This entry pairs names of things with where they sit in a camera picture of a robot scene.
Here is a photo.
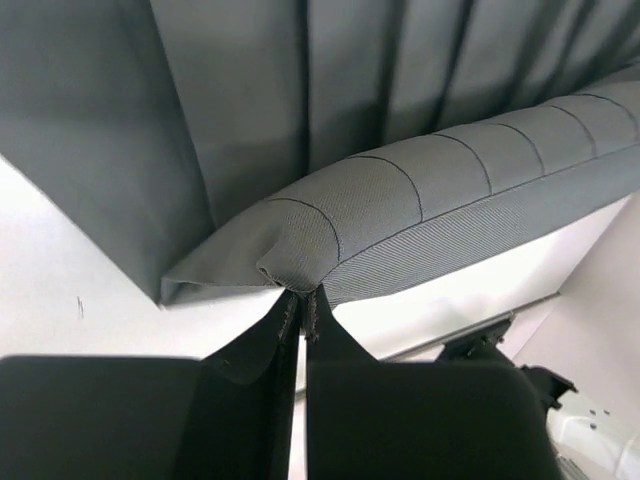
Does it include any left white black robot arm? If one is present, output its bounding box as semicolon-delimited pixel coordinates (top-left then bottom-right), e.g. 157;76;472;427
1;289;639;479

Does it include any grey pleated skirt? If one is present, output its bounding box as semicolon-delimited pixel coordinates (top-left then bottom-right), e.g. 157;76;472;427
1;1;639;305

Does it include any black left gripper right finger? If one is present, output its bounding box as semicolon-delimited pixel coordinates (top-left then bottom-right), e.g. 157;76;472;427
305;288;555;479

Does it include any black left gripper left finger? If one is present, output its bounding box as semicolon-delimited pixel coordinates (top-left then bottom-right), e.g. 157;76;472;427
1;292;300;479

